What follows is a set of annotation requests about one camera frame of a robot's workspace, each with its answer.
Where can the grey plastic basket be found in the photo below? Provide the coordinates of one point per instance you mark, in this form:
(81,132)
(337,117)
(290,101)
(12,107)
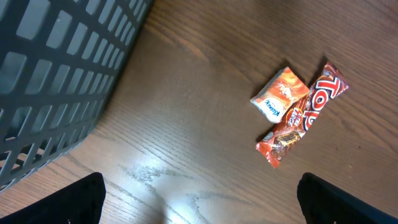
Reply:
(60,60)

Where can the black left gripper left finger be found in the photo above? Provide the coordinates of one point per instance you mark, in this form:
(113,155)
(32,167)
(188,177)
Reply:
(79,202)

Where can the orange Top chocolate bar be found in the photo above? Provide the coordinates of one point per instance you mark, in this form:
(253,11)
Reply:
(301,115)

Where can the orange white tissue pack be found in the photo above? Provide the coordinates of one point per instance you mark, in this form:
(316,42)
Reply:
(279,94)

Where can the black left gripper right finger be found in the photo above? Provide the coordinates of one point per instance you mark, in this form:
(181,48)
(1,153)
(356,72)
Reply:
(323,202)

